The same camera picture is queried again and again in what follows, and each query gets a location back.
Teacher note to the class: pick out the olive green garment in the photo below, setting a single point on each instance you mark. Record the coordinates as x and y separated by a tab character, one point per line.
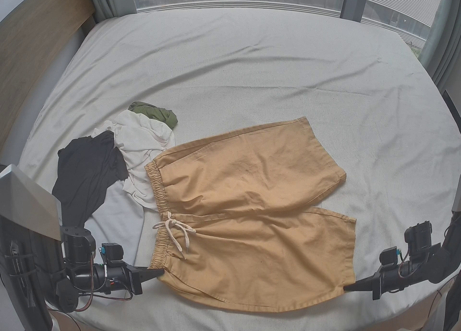
158	113

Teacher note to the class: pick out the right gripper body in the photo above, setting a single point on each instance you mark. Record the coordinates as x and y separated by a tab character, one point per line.
389	279

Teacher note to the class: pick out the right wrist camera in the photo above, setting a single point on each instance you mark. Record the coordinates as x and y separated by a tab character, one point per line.
389	255

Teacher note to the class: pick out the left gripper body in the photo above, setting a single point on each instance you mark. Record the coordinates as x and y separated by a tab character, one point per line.
120	278

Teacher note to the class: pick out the bed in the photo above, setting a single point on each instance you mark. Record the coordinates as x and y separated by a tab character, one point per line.
252	70

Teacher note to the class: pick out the pale blue garment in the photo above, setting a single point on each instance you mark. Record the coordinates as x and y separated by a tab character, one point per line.
115	214

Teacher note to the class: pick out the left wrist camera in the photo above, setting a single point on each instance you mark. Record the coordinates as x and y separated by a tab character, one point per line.
112	253

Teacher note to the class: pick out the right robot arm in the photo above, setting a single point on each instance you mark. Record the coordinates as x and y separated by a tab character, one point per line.
432	261

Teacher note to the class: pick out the black garment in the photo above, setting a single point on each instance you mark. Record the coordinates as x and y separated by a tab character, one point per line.
86	171

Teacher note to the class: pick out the white garment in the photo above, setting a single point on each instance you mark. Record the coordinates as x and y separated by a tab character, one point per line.
144	142

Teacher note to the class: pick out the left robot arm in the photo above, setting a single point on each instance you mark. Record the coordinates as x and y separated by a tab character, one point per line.
28	200

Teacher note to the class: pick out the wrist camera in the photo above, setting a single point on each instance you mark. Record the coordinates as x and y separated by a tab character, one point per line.
112	253
389	255

